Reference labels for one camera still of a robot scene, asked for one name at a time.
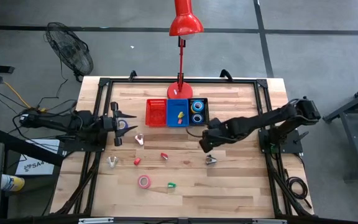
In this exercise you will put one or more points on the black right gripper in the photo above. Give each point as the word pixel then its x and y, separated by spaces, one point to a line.
pixel 211 137

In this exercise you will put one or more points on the black floor fan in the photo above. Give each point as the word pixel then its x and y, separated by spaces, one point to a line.
pixel 70 49

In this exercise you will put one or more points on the light blue tape roll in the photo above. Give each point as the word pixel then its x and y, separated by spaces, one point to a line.
pixel 198 102

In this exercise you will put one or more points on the purple tape roll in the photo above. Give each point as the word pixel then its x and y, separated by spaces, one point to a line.
pixel 126 124

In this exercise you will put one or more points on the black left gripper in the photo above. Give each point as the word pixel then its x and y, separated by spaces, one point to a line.
pixel 108 124

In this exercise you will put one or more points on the small yellow stapler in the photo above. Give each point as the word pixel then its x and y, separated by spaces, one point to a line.
pixel 181 114

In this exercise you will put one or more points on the silver metal bracket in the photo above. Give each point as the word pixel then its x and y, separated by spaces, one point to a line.
pixel 95 221
pixel 269 221

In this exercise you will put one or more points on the dark blue tape roll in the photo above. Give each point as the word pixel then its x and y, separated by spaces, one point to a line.
pixel 193 118

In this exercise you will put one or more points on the red plastic basket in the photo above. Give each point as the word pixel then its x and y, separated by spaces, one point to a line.
pixel 156 112

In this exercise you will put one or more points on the yellow tape roll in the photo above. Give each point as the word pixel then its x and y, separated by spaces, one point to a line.
pixel 192 109

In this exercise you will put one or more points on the blue plastic basket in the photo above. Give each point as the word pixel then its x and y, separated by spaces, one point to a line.
pixel 172 107

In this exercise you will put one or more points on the small green stapler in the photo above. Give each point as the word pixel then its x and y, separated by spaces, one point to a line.
pixel 171 185

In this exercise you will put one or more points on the black plastic basket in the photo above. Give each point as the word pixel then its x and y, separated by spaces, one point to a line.
pixel 206 112

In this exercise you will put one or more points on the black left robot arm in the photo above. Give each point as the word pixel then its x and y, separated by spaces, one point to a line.
pixel 57 124

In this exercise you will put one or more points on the pink tape roll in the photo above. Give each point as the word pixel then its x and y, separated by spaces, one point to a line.
pixel 139 181

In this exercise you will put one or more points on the black table clamp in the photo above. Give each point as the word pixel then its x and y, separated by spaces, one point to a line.
pixel 227 74
pixel 131 75

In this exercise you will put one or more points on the white paper sign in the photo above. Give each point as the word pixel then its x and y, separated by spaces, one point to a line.
pixel 47 144

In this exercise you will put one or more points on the grey metal side table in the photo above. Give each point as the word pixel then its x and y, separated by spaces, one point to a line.
pixel 356 143

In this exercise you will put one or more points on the black aluminium table frame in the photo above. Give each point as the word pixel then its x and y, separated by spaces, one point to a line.
pixel 135 81

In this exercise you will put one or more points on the person's yellow white shoe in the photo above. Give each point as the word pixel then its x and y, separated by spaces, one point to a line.
pixel 14 183

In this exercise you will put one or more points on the red desk lamp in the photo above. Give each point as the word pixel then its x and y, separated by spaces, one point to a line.
pixel 185 23

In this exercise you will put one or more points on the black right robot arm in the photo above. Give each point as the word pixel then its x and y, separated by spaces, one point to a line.
pixel 259 121

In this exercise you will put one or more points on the black diagonal stand beam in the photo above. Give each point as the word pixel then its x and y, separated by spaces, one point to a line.
pixel 26 146

